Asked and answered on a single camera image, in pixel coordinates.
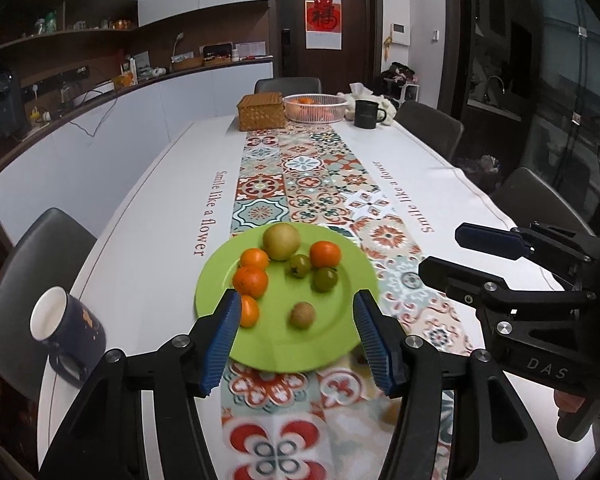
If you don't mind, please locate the black box appliance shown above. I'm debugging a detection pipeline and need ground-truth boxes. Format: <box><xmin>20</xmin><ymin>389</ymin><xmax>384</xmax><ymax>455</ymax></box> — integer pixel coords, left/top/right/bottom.
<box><xmin>202</xmin><ymin>42</ymin><xmax>234</xmax><ymax>67</ymax></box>

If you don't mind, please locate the small brown kiwi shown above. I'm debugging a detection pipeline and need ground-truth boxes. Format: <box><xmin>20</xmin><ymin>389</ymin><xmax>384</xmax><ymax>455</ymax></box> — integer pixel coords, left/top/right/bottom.
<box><xmin>289</xmin><ymin>302</ymin><xmax>316</xmax><ymax>330</ymax></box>

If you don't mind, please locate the black mug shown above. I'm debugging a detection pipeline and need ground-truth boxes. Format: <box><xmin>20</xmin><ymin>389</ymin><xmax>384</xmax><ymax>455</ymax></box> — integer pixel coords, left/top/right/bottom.
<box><xmin>354</xmin><ymin>100</ymin><xmax>387</xmax><ymax>129</ymax></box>

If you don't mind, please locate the small green tomato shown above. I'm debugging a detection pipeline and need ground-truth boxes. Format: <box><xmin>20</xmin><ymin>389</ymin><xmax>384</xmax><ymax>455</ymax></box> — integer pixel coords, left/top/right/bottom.
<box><xmin>313</xmin><ymin>267</ymin><xmax>339</xmax><ymax>293</ymax></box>
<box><xmin>288</xmin><ymin>254</ymin><xmax>313</xmax><ymax>278</ymax></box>

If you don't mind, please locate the white crumpled cloth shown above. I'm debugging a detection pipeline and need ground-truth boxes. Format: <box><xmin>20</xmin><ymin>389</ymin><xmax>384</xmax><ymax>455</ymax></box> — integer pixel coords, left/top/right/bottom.
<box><xmin>337</xmin><ymin>83</ymin><xmax>398</xmax><ymax>126</ymax></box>

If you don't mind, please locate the yellow pear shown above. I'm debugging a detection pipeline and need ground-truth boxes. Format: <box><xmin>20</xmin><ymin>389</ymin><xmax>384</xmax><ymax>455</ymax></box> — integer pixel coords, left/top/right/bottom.
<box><xmin>263</xmin><ymin>225</ymin><xmax>300</xmax><ymax>261</ymax></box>

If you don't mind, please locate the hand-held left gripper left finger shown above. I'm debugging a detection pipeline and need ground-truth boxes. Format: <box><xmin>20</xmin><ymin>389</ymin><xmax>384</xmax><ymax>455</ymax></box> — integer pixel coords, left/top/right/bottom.
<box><xmin>39</xmin><ymin>289</ymin><xmax>243</xmax><ymax>480</ymax></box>

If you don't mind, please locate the patterned table runner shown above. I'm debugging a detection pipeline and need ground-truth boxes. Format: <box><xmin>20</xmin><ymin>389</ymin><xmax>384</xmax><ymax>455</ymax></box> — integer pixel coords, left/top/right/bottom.
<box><xmin>220</xmin><ymin>122</ymin><xmax>476</xmax><ymax>480</ymax></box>

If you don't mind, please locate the orange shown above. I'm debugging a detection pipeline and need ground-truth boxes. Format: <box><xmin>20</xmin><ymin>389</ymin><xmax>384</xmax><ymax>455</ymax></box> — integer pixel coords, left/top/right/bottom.
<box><xmin>240</xmin><ymin>294</ymin><xmax>260</xmax><ymax>329</ymax></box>
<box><xmin>309</xmin><ymin>241</ymin><xmax>342</xmax><ymax>269</ymax></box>
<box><xmin>240</xmin><ymin>248</ymin><xmax>271</xmax><ymax>270</ymax></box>
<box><xmin>232</xmin><ymin>266</ymin><xmax>269</xmax><ymax>297</ymax></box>

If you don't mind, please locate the dark blue mug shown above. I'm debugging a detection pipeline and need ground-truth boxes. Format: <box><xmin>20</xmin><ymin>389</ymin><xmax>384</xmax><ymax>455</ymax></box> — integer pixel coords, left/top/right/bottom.
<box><xmin>30</xmin><ymin>286</ymin><xmax>107</xmax><ymax>388</ymax></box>

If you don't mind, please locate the white counter cabinet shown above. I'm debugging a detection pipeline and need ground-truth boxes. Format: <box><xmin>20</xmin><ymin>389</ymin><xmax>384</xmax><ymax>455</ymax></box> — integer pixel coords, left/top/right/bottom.
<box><xmin>0</xmin><ymin>57</ymin><xmax>276</xmax><ymax>246</ymax></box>

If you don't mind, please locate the dark brown door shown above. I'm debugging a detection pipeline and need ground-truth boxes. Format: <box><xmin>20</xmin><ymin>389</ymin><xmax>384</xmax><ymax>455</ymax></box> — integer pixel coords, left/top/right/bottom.
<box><xmin>275</xmin><ymin>0</ymin><xmax>383</xmax><ymax>96</ymax></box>

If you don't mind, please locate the white mesh basket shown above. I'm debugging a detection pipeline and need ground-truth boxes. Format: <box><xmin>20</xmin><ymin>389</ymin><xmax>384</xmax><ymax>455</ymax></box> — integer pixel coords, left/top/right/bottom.
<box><xmin>283</xmin><ymin>93</ymin><xmax>350</xmax><ymax>124</ymax></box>

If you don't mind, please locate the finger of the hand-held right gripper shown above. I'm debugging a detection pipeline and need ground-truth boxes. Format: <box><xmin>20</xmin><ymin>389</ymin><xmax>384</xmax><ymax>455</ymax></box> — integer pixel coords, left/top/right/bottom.
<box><xmin>455</xmin><ymin>221</ymin><xmax>600</xmax><ymax>291</ymax></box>
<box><xmin>418</xmin><ymin>256</ymin><xmax>598</xmax><ymax>319</ymax></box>

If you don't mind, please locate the black water dispenser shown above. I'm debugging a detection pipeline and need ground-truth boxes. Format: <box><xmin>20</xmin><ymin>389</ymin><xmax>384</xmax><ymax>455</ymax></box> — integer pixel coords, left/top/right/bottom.
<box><xmin>0</xmin><ymin>67</ymin><xmax>28</xmax><ymax>148</ymax></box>

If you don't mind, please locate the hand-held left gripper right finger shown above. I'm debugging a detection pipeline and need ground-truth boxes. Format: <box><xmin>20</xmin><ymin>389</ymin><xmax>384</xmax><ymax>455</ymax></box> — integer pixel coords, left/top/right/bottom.
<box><xmin>352</xmin><ymin>289</ymin><xmax>553</xmax><ymax>480</ymax></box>

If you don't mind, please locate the red and white wall calendar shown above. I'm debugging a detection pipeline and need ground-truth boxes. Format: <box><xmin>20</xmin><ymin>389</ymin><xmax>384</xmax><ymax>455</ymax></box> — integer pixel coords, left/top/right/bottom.
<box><xmin>305</xmin><ymin>0</ymin><xmax>343</xmax><ymax>51</ymax></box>

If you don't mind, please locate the green plate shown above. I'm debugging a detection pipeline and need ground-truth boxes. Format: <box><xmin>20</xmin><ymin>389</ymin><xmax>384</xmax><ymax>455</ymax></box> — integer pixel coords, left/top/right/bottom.
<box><xmin>195</xmin><ymin>223</ymin><xmax>381</xmax><ymax>373</ymax></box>

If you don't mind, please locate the wicker box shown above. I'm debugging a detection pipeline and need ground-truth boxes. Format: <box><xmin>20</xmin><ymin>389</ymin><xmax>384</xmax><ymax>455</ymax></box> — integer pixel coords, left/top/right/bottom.
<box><xmin>237</xmin><ymin>91</ymin><xmax>287</xmax><ymax>132</ymax></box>

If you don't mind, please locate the dark hanging cable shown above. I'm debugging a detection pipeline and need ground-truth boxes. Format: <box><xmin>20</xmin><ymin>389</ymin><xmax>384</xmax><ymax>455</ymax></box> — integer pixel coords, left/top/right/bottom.
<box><xmin>70</xmin><ymin>92</ymin><xmax>118</xmax><ymax>137</ymax></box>

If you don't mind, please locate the grey chair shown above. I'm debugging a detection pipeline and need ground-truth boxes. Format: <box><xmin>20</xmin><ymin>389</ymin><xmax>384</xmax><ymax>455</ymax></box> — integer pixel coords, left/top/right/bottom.
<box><xmin>395</xmin><ymin>101</ymin><xmax>465</xmax><ymax>161</ymax></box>
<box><xmin>492</xmin><ymin>167</ymin><xmax>596</xmax><ymax>241</ymax></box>
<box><xmin>0</xmin><ymin>208</ymin><xmax>98</xmax><ymax>401</ymax></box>
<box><xmin>254</xmin><ymin>77</ymin><xmax>322</xmax><ymax>95</ymax></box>

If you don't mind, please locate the person's right hand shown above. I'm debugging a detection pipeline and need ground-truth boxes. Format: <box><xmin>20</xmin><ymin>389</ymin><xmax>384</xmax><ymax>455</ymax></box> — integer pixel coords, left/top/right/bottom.
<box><xmin>554</xmin><ymin>390</ymin><xmax>600</xmax><ymax>413</ymax></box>

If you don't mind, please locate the glass sliding door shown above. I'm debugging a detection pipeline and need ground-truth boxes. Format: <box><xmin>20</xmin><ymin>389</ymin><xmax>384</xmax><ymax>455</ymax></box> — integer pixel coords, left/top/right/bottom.
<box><xmin>445</xmin><ymin>0</ymin><xmax>600</xmax><ymax>201</ymax></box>

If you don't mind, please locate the dark bundle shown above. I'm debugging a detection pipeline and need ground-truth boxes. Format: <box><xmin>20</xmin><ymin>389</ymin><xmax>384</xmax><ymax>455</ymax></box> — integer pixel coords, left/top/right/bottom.
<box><xmin>380</xmin><ymin>62</ymin><xmax>421</xmax><ymax>91</ymax></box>

